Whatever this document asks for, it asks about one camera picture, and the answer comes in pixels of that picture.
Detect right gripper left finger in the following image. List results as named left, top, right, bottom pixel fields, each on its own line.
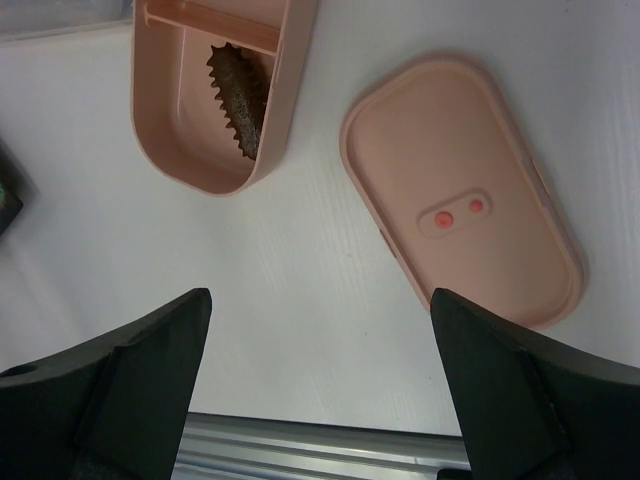
left=1, top=288, right=212, bottom=479

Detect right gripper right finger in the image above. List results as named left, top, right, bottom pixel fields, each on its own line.
left=430, top=288, right=639, bottom=479

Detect pink lunch box base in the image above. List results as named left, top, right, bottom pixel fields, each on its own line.
left=131, top=1, right=318, bottom=196

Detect brown sea cucumber toy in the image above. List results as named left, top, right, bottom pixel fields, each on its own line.
left=206, top=43, right=268, bottom=161

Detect pink lunch box lid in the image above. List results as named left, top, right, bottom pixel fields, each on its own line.
left=339, top=51, right=587, bottom=329

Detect black teal food tray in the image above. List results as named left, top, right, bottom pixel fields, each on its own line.
left=1, top=139, right=39, bottom=238

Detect aluminium mounting rail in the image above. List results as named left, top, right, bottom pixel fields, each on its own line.
left=172, top=413, right=472, bottom=479

